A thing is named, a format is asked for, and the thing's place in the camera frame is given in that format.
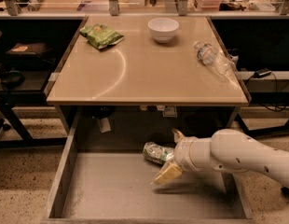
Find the white paper tag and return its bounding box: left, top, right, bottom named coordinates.
left=97, top=118, right=111, bottom=133

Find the white bowl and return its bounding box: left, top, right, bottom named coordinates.
left=147, top=18, right=179, bottom=43

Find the clear plastic water bottle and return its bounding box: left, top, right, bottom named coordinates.
left=193, top=41, right=236, bottom=86

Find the green chip bag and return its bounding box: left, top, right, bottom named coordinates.
left=79, top=23, right=124, bottom=49

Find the black shoe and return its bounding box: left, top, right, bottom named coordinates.
left=281, top=187, right=289, bottom=198

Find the black power adapter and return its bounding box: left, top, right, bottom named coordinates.
left=254, top=68, right=271, bottom=78

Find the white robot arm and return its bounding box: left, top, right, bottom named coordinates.
left=153, top=129, right=289, bottom=189

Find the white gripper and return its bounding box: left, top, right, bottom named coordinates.
left=153, top=128, right=211, bottom=185

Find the grey open drawer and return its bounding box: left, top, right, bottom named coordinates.
left=41, top=106, right=253, bottom=224

